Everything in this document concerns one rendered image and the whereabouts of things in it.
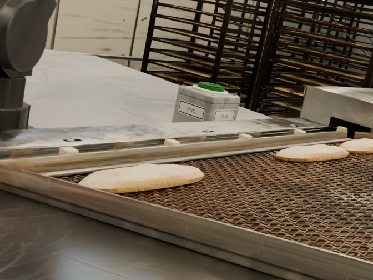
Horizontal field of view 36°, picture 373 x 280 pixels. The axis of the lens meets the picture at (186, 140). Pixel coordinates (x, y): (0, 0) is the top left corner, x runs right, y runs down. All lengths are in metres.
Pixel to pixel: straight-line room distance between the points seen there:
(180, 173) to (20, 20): 0.29
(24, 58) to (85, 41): 5.66
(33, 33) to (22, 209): 0.35
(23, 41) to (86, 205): 0.35
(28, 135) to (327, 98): 0.57
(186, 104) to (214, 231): 0.62
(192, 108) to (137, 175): 0.50
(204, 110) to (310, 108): 0.25
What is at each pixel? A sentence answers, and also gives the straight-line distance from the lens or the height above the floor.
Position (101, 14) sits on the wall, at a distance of 6.36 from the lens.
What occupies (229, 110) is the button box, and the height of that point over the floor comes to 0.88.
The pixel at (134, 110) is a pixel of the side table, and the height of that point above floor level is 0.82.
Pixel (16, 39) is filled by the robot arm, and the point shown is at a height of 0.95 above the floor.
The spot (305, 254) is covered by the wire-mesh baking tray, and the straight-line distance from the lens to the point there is 0.22.
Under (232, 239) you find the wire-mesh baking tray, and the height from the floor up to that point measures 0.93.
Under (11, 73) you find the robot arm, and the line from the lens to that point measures 0.65.
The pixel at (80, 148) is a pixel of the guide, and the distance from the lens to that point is 0.58.
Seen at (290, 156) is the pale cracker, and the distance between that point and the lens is 0.52.
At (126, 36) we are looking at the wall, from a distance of 6.65.
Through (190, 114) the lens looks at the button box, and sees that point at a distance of 0.85.
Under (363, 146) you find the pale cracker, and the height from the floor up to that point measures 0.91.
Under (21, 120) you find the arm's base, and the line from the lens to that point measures 0.67.
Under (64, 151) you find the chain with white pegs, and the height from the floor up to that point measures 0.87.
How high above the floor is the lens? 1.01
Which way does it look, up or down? 13 degrees down
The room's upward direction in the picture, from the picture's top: 11 degrees clockwise
